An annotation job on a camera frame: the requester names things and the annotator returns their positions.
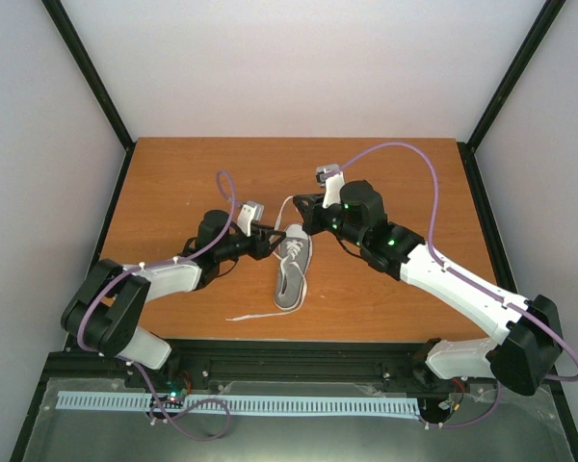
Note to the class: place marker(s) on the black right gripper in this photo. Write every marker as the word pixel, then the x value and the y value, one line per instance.
pixel 311 222

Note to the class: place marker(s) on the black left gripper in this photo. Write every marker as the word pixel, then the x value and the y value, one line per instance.
pixel 261 243

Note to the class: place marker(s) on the white shoelace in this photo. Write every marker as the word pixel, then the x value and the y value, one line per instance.
pixel 289 260

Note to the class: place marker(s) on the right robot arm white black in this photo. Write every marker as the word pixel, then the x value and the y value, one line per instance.
pixel 523 336

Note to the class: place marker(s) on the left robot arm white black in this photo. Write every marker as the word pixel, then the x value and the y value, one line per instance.
pixel 104 314

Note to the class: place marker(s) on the grey metal front plate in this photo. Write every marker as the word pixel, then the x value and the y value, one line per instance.
pixel 489 426

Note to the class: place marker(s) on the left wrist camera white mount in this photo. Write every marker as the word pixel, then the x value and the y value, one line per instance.
pixel 250 213

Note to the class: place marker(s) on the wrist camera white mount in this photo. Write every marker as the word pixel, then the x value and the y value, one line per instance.
pixel 250 213
pixel 331 179

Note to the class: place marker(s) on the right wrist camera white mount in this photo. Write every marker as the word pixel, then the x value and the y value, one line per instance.
pixel 331 179

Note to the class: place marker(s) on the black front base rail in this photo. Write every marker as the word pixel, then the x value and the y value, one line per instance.
pixel 204 365

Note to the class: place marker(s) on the light blue slotted cable duct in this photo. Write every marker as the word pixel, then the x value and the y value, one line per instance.
pixel 253 406

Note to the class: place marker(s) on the black aluminium frame post left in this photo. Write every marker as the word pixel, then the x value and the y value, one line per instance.
pixel 79 53

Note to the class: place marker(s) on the black aluminium frame post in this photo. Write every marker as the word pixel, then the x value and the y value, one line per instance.
pixel 79 53
pixel 540 27

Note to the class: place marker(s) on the black aluminium frame post right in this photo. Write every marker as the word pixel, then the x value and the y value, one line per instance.
pixel 540 27

